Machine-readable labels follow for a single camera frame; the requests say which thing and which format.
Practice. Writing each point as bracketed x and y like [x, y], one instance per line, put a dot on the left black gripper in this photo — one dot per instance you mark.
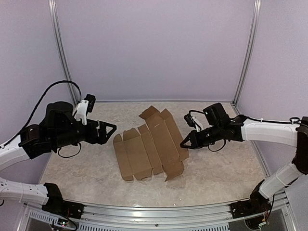
[101, 138]

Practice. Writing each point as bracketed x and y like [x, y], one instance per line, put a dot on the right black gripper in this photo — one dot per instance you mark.
[196, 142]

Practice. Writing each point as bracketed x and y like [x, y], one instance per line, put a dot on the brown cardboard box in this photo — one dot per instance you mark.
[151, 148]

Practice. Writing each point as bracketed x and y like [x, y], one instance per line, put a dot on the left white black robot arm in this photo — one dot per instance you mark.
[63, 125]

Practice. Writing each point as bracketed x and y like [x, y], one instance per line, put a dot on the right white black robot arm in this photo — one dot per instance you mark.
[221, 127]

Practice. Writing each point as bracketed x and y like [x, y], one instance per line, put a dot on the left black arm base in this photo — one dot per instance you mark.
[57, 205]

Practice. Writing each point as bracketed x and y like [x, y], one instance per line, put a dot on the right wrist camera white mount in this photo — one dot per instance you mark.
[193, 122]

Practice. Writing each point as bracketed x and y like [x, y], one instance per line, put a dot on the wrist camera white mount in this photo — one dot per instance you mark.
[84, 107]
[193, 122]

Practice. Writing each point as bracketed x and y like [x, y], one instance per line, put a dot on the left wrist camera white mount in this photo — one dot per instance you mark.
[84, 107]

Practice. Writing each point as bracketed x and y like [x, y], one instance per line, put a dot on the front aluminium rail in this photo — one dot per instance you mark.
[215, 217]

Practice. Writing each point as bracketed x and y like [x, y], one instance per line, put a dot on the left aluminium frame post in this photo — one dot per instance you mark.
[58, 39]

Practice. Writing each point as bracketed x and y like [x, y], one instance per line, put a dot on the aluminium frame post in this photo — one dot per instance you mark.
[58, 39]
[248, 52]

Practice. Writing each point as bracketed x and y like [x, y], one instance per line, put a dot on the right aluminium frame post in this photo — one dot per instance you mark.
[248, 52]

